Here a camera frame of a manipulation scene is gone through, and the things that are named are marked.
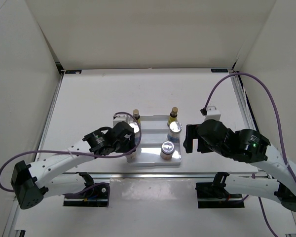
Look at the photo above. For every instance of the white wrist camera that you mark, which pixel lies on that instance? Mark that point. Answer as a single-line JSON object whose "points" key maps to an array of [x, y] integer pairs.
{"points": [[121, 117], [211, 112]]}

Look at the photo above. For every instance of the white tiered plastic tray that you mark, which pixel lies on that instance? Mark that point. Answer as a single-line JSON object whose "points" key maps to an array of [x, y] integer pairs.
{"points": [[154, 134]]}

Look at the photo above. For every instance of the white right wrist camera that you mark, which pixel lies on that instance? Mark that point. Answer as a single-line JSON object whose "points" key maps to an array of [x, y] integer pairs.
{"points": [[211, 112]]}

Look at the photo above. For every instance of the brown spice jar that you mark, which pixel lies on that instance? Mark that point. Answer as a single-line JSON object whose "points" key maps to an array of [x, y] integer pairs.
{"points": [[132, 155]]}

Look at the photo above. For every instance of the white cap spice jar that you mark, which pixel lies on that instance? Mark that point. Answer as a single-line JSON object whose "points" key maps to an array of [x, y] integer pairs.
{"points": [[167, 150]]}

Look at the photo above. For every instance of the yellow bottle tan cap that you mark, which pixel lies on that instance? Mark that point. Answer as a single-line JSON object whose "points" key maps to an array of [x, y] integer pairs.
{"points": [[173, 116]]}

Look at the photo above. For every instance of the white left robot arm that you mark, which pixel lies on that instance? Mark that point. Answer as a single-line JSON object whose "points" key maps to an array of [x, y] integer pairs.
{"points": [[35, 181]]}

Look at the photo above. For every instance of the blue label shaker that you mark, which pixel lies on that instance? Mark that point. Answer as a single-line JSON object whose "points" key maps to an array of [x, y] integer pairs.
{"points": [[136, 132], [174, 131]]}

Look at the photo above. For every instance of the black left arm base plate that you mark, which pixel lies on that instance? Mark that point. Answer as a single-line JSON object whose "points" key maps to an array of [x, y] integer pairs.
{"points": [[97, 196]]}

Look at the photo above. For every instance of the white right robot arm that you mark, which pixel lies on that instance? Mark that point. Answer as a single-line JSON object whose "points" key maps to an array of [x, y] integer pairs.
{"points": [[279, 187]]}

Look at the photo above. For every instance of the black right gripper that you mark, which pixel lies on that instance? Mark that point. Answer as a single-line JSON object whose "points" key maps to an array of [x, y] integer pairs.
{"points": [[191, 134]]}

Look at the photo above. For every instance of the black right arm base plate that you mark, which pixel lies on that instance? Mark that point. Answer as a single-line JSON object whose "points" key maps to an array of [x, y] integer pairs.
{"points": [[209, 197]]}

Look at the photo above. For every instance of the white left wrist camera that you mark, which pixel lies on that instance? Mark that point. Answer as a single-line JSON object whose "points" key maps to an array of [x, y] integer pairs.
{"points": [[121, 117]]}

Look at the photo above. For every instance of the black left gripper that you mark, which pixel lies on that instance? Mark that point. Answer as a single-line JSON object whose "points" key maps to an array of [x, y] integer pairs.
{"points": [[129, 144]]}

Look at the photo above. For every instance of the yellow bottle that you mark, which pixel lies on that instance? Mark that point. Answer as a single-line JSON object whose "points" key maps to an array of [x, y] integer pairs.
{"points": [[136, 116]]}

